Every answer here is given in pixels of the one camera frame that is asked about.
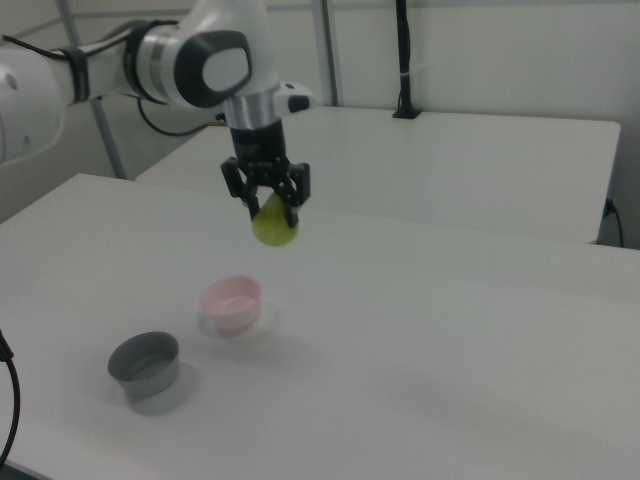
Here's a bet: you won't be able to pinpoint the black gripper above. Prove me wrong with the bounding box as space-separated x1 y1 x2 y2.
220 118 313 227

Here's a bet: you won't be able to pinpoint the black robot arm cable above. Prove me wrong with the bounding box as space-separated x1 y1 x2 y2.
0 33 232 138

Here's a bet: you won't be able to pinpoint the white side table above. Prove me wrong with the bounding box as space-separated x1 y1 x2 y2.
134 104 622 245

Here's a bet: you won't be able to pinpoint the black thick cable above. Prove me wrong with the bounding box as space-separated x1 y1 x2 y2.
0 327 22 455

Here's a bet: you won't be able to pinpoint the black thin wall cable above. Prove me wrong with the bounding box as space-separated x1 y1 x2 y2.
603 198 625 247

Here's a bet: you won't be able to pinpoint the grey metal partition post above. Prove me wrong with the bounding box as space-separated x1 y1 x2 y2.
309 0 342 107
62 0 127 180

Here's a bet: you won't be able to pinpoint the black camera stand pole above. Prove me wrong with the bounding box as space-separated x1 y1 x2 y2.
392 0 421 120

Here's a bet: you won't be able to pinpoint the green pear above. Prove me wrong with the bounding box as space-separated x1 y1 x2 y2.
251 193 301 249

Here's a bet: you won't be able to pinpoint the grey plastic bowl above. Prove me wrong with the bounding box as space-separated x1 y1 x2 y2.
107 331 181 400

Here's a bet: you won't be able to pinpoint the pink plastic bowl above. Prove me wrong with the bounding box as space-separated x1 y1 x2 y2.
199 274 263 337

